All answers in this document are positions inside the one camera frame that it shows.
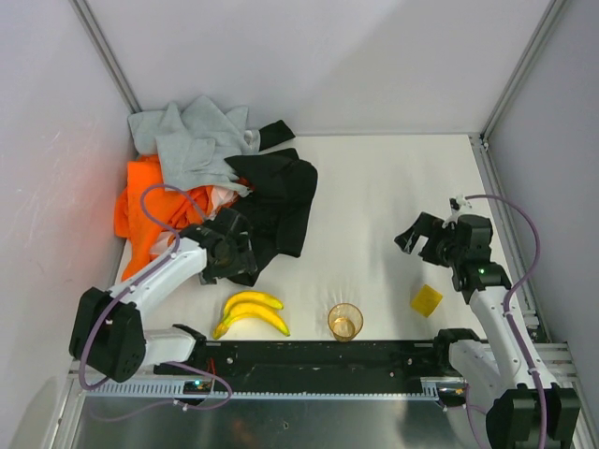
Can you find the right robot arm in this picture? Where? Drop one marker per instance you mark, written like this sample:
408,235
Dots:
523,404

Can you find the lower yellow banana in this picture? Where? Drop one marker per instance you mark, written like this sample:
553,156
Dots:
252,318

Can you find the yellow banana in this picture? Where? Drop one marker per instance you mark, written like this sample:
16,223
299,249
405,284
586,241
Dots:
252,318
261,304

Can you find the yellow cube block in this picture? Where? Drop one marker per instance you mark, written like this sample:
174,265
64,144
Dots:
426,301

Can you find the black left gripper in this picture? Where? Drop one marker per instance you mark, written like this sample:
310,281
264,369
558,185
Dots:
241,244

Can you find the aluminium frame post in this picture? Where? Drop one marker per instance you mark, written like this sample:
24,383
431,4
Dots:
538,41
93,29

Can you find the black zip jacket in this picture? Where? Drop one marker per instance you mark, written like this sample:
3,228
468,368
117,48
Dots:
282,190

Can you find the right aluminium frame rail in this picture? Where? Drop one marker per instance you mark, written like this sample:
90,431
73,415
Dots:
507,220

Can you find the grey slotted cable duct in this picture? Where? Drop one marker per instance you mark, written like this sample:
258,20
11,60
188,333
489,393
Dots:
192,388

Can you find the orange cloth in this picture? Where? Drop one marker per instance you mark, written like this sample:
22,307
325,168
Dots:
143,213

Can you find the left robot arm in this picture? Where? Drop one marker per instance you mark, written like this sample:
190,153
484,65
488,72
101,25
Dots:
109,334

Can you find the grey cloth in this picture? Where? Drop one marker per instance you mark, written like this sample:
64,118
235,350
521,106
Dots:
193,144

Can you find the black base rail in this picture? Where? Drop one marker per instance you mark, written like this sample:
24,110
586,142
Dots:
327,366

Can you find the left aluminium frame post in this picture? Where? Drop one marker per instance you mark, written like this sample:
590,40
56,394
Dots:
93,29

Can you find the upper yellow banana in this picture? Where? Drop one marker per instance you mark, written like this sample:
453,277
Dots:
261,304

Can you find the amber plastic cup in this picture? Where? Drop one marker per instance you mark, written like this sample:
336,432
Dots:
345,321

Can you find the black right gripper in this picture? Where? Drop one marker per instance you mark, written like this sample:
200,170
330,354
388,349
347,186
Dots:
430,238

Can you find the right aluminium frame post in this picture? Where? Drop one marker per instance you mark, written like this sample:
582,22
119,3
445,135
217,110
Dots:
538,41

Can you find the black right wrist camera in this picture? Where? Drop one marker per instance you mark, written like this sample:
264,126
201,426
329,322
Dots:
474,235

